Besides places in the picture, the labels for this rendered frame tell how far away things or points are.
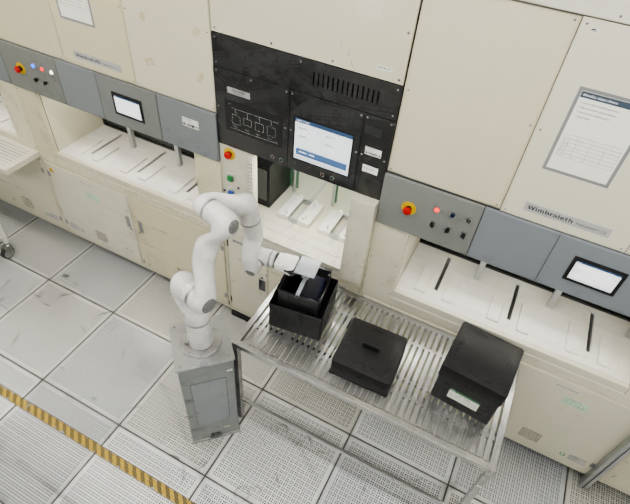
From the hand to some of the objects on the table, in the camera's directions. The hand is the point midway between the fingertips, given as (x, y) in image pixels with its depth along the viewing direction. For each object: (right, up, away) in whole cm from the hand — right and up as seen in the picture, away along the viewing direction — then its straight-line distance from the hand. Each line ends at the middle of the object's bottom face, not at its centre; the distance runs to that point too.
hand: (306, 269), depth 235 cm
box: (+76, -56, -1) cm, 94 cm away
